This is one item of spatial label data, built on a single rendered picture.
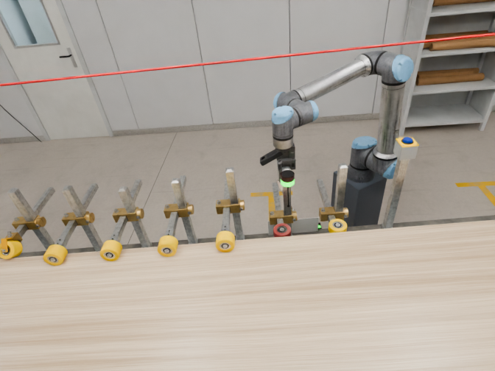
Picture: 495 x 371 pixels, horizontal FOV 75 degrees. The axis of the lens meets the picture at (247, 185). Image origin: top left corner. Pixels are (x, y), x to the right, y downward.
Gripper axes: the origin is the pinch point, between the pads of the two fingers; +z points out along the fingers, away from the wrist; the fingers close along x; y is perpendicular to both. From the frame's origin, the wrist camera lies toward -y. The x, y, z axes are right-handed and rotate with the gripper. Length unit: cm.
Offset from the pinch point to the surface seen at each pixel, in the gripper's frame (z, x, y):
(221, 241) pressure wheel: 4.1, -32.6, -27.8
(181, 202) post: 0.1, -9.3, -47.0
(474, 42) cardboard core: 5, 199, 206
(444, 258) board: 11, -44, 59
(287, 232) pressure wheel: 10.4, -24.2, 0.6
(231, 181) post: -9.4, -9.4, -22.3
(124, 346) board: 11, -70, -60
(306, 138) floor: 101, 214, 49
